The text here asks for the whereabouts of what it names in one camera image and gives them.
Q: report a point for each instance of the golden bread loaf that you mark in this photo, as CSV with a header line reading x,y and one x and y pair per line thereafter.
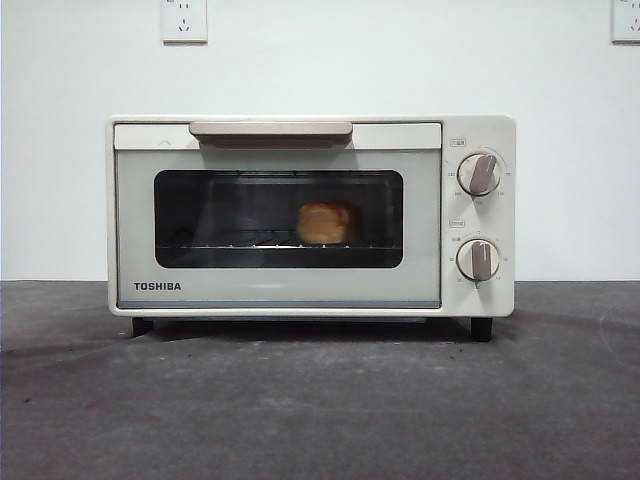
x,y
327,225

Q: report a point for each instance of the cream oven knob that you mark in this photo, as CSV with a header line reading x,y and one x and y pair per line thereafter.
x,y
479,259
480,174

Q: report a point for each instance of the white wall socket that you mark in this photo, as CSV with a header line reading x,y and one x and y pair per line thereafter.
x,y
183,20
627,20

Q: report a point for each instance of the cream Toshiba toaster oven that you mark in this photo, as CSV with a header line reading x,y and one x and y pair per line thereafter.
x,y
505,300

